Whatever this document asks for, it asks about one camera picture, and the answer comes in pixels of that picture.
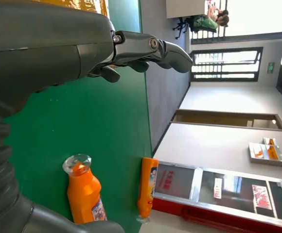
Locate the black balcony railing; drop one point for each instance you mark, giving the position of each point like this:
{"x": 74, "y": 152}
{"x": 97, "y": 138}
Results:
{"x": 228, "y": 37}

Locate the orange juice bottle clear cap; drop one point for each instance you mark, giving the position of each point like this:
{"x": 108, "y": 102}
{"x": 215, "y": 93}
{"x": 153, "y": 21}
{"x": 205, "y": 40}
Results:
{"x": 82, "y": 193}

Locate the orange juice bottle cartoon label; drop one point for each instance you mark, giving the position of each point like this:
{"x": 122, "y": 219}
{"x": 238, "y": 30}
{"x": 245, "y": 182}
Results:
{"x": 144, "y": 186}

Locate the green exit sign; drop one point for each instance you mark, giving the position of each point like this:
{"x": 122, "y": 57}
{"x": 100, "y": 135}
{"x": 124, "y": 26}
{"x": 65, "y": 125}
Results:
{"x": 270, "y": 67}

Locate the red glass fire cabinet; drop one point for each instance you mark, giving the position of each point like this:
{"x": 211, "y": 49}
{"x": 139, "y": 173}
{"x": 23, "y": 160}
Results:
{"x": 204, "y": 189}

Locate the white desk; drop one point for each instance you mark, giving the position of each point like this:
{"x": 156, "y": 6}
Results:
{"x": 184, "y": 8}

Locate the person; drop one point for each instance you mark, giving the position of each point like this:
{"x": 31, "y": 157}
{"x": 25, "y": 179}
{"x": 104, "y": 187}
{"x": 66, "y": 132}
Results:
{"x": 216, "y": 12}
{"x": 205, "y": 23}

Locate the glossy orange bottle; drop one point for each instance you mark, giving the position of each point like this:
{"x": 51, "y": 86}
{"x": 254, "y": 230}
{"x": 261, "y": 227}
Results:
{"x": 82, "y": 4}

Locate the black office chair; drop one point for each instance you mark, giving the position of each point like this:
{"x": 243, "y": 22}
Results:
{"x": 181, "y": 27}

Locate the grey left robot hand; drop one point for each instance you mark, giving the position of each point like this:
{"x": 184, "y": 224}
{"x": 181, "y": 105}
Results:
{"x": 46, "y": 45}

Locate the brown door frame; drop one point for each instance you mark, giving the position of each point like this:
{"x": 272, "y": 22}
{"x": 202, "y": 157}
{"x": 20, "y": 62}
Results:
{"x": 228, "y": 119}

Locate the white wall notice board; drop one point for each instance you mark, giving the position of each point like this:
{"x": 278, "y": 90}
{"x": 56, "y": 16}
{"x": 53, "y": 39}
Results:
{"x": 264, "y": 154}

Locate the barred black window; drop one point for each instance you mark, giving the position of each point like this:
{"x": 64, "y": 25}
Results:
{"x": 228, "y": 64}

